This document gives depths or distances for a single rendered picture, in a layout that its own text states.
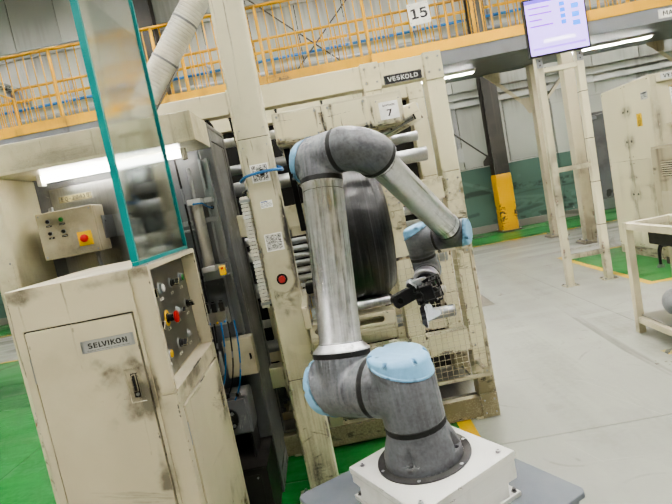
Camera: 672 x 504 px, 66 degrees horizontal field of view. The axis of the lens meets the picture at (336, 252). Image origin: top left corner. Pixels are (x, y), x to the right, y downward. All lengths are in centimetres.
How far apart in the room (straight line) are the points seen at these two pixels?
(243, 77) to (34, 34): 1144
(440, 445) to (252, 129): 144
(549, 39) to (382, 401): 494
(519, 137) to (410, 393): 1099
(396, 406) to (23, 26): 1296
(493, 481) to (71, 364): 114
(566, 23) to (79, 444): 538
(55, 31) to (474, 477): 1276
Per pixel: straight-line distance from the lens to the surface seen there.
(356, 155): 131
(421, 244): 177
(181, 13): 263
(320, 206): 133
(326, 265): 131
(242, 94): 221
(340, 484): 150
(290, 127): 243
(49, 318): 164
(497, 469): 129
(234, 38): 226
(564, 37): 586
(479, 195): 1164
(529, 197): 1197
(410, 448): 126
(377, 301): 212
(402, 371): 119
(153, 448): 165
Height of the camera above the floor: 135
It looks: 6 degrees down
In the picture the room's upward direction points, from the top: 11 degrees counter-clockwise
